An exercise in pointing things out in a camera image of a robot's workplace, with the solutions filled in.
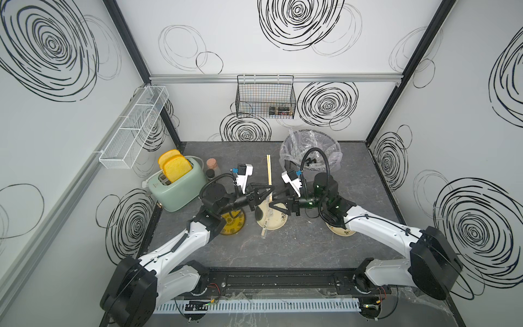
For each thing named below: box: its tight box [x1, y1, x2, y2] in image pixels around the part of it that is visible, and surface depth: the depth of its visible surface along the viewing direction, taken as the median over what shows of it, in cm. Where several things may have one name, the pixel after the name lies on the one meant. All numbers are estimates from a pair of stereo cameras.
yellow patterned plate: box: [219, 209, 246, 236], surface depth 90 cm
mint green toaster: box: [147, 156, 207, 212], surface depth 86 cm
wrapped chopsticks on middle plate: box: [261, 218, 269, 240], surface depth 86 cm
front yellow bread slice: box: [163, 154, 193, 184], surface depth 86 cm
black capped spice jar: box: [205, 168, 216, 179], surface depth 98 cm
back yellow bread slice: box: [157, 149, 187, 171], surface depth 86 cm
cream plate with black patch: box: [254, 196, 290, 231], surface depth 89 cm
